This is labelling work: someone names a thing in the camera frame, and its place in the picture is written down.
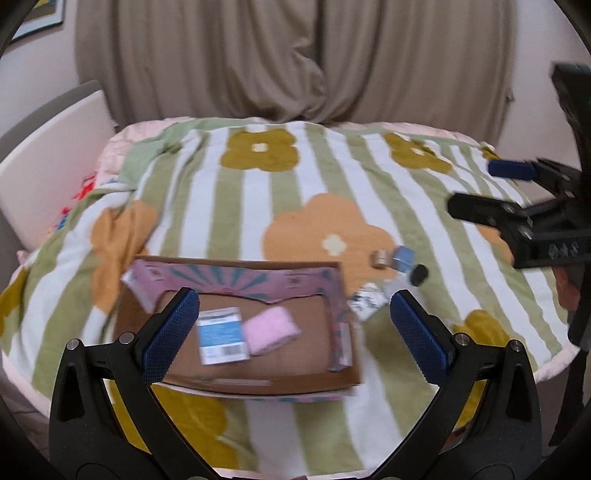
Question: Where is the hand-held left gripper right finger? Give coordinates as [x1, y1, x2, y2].
[369, 289, 543, 480]

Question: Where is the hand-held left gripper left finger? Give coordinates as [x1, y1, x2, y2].
[48, 286, 218, 480]

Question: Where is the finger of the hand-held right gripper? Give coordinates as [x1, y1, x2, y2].
[447, 193, 532, 232]
[488, 158, 580, 195]

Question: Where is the black and white patterned packet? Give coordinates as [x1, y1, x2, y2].
[348, 284, 386, 321]

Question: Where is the small light blue box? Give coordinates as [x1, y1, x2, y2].
[390, 246, 415, 274]

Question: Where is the cardboard box with pink print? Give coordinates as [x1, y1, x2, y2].
[113, 254, 363, 400]

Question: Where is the person's right hand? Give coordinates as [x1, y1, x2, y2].
[554, 268, 583, 311]

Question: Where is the white and blue carton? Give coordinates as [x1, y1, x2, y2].
[196, 307, 251, 366]

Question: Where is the pink fluffy towel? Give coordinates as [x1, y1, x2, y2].
[243, 308, 302, 356]

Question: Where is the striped floral blanket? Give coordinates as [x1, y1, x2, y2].
[0, 117, 580, 476]

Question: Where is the pink printed quilt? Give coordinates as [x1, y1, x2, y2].
[0, 119, 583, 480]

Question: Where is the white grey headboard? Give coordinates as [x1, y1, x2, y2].
[0, 79, 118, 252]

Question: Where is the beige curtain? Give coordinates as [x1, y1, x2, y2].
[74, 0, 515, 126]

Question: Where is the framed wall picture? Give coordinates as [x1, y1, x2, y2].
[9, 0, 65, 43]

